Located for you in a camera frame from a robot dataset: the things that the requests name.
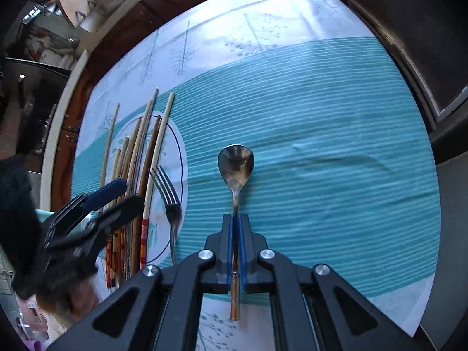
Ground person's left forearm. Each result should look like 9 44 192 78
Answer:
46 281 100 342

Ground pale cutting board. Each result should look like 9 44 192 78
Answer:
58 0 97 28

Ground pile of mixed chopsticks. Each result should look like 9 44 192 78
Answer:
99 87 176 289

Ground pale grey refrigerator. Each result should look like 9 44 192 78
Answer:
417 128 468 351

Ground metal spoon golden handle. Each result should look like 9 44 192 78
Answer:
218 144 254 321

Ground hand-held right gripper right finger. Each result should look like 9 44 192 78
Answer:
236 213 417 351

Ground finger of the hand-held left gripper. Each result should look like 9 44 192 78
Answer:
42 178 128 244
44 195 144 261

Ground gas stove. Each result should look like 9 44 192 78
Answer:
4 58 70 154

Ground metal fork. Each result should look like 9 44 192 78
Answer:
150 166 182 267

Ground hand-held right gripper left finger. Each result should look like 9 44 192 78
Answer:
47 213 235 351

